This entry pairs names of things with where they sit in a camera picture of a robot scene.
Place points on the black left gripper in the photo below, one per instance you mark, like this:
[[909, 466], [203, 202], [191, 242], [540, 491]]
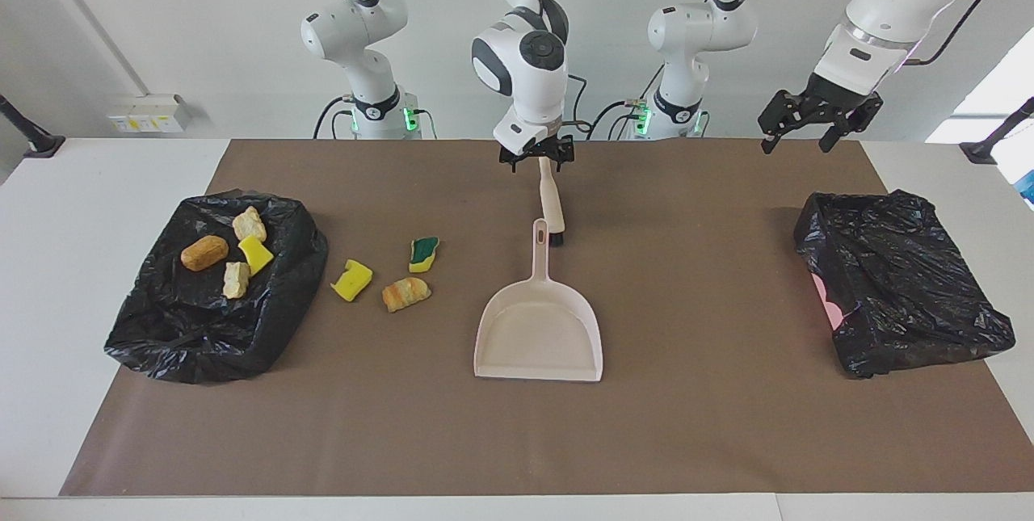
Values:
[[828, 101]]

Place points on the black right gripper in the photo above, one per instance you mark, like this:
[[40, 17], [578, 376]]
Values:
[[537, 149]]

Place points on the beige brush with black bristles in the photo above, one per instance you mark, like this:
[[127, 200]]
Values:
[[549, 198]]

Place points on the green topped yellow sponge piece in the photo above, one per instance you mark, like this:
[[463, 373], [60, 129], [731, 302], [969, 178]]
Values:
[[423, 250]]

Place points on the beige plastic dustpan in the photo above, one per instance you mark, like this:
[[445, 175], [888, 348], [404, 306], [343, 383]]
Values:
[[537, 335]]

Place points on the toy croissant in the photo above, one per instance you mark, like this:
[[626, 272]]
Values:
[[249, 224], [236, 279], [405, 294]]

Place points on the small yellow green sponge piece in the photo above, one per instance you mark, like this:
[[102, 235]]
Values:
[[255, 254]]

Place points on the brown oval bread roll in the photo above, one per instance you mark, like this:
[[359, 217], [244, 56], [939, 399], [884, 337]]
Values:
[[203, 253]]

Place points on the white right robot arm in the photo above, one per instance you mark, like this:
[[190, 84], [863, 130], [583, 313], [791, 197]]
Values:
[[525, 60]]

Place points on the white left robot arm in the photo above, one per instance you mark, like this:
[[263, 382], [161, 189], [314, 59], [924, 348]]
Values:
[[888, 4]]

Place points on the pink plastic bin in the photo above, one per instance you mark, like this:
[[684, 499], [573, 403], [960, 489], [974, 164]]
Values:
[[822, 295]]

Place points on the black plastic trash bag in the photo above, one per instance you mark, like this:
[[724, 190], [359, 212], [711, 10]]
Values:
[[905, 303], [161, 343]]

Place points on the black clamp stand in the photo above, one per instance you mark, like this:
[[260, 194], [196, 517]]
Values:
[[981, 151], [44, 145]]

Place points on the blue object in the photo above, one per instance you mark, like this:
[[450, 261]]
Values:
[[1028, 188]]

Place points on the brown table mat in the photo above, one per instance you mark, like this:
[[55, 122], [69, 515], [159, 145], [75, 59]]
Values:
[[727, 424]]

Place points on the white wall socket box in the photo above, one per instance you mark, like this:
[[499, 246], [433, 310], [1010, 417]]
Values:
[[149, 113]]

